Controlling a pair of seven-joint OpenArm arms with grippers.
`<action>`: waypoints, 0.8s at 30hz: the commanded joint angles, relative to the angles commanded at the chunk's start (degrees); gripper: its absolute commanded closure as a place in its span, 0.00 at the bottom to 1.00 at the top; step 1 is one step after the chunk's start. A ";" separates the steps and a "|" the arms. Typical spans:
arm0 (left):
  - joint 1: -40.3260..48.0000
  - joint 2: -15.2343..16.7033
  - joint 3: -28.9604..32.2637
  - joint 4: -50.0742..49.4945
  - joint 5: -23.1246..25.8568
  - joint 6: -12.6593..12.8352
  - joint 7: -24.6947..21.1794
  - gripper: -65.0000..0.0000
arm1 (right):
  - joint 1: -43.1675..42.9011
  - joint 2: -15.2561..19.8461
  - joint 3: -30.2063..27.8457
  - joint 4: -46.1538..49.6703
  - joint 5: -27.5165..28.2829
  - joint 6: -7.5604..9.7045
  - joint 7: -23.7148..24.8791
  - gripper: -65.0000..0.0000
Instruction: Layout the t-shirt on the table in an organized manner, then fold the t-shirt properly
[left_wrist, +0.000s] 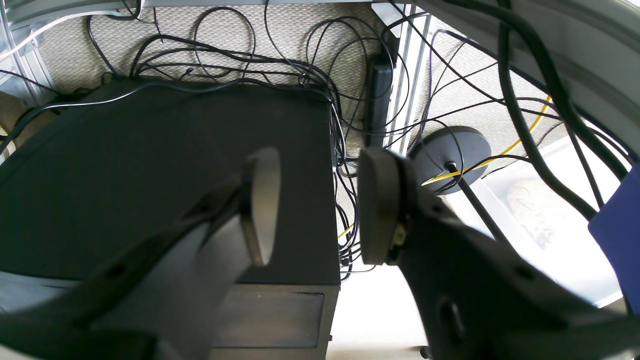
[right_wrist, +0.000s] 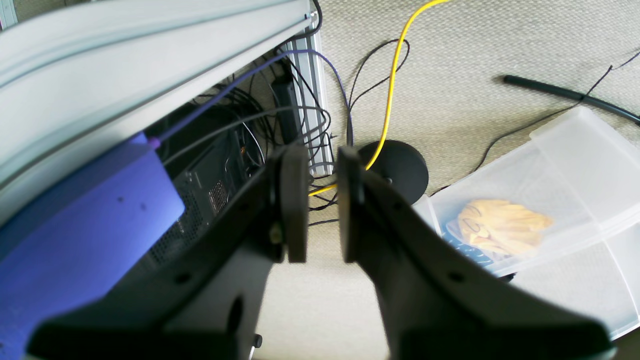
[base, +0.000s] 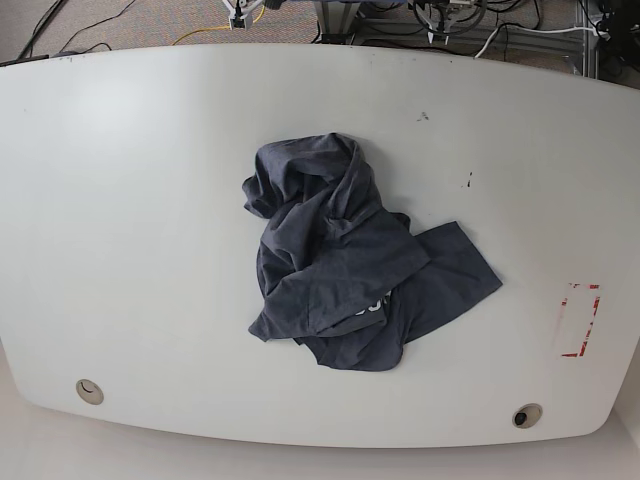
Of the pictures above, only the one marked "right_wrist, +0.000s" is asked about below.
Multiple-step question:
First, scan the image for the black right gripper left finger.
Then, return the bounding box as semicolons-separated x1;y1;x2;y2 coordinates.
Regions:
27;145;309;360

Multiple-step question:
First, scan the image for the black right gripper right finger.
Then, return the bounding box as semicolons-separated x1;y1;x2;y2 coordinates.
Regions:
336;146;616;360

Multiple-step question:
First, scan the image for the yellow cloth in bin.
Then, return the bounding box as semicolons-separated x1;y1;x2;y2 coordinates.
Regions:
455;199;554;256

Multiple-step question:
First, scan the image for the black computer case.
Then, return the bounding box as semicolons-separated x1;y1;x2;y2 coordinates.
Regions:
140;104;265;269

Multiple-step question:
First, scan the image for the black round stand base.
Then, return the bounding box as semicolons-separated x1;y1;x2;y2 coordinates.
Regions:
369;139;429;205

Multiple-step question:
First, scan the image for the clear plastic storage bin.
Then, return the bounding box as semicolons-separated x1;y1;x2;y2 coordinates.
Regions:
413;107;640;339

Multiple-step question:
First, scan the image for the yellow cable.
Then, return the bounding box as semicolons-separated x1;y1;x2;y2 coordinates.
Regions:
308;0;451;197

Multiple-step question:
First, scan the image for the black hose on floor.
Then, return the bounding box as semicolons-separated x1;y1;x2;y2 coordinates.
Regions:
503;74;640;126

